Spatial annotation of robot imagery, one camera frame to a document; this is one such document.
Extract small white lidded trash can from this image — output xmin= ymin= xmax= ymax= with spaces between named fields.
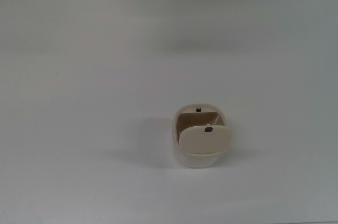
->
xmin=172 ymin=104 xmax=234 ymax=169

